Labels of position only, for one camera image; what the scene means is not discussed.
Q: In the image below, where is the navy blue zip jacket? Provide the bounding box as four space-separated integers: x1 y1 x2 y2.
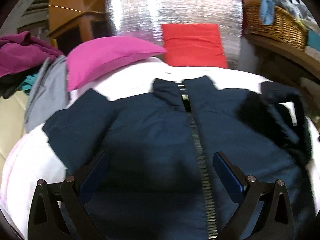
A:
43 76 316 239

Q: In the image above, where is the cream sofa cushion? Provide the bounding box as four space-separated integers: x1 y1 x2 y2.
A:
0 91 28 171

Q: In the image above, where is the grey garment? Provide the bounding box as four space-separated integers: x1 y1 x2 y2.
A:
24 56 69 133

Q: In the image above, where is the teal garment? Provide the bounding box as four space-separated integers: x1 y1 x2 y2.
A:
16 73 38 95

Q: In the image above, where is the pink pillow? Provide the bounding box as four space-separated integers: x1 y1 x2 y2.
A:
67 36 166 92

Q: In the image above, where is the magenta garment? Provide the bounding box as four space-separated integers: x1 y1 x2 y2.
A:
1 31 63 77

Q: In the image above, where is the teal box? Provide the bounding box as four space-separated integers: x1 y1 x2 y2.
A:
307 30 320 51

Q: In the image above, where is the wicker basket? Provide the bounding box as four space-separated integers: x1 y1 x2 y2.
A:
244 2 308 50

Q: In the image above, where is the red cushion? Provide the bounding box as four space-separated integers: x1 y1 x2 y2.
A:
161 23 228 69

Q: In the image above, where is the wooden cabinet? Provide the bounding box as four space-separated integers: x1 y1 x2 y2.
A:
48 0 111 55

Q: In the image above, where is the light blue cloth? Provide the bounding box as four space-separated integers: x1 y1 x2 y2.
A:
259 0 283 25

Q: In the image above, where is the silver foil headboard panel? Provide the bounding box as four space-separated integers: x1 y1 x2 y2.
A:
105 0 242 69

